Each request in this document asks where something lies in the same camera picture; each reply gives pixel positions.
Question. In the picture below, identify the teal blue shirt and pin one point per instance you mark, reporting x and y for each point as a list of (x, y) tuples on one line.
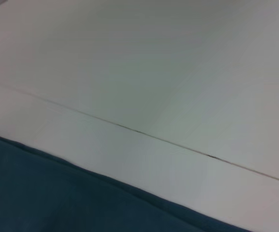
[(57, 193)]

